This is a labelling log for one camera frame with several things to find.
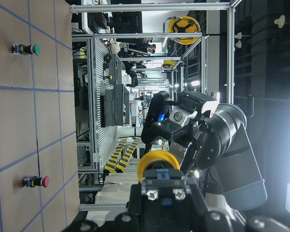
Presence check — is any yellow hard hat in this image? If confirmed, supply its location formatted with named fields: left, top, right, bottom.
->
left=168, top=15, right=201, bottom=45

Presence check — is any red push button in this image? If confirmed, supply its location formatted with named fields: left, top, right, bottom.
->
left=22, top=175, right=50, bottom=188

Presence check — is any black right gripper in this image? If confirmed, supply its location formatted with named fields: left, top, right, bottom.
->
left=169, top=91, right=230, bottom=175

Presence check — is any green push button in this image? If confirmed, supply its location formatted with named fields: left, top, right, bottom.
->
left=11, top=43, right=41, bottom=56

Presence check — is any yellow push button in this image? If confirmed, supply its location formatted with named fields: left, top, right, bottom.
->
left=137, top=150, right=187, bottom=207

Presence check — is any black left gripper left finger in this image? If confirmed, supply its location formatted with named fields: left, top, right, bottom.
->
left=128, top=183, right=147, bottom=215

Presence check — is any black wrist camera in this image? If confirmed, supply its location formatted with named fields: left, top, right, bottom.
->
left=141, top=90, right=170, bottom=144

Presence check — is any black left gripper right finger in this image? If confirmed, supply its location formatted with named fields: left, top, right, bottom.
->
left=181, top=178, right=208, bottom=215

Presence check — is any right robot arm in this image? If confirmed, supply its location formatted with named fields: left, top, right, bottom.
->
left=169, top=91, right=267, bottom=211

